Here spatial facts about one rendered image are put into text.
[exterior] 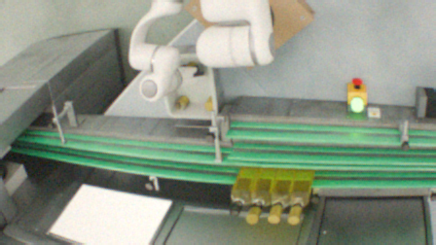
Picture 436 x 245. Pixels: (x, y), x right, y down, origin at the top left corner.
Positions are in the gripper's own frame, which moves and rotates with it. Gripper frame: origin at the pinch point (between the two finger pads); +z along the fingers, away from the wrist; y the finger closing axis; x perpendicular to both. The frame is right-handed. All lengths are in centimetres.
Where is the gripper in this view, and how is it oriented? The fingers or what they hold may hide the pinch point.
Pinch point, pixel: (189, 70)
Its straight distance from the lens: 139.5
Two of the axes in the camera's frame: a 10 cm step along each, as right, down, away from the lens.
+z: 3.0, -2.7, 9.2
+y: 9.5, 0.7, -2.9
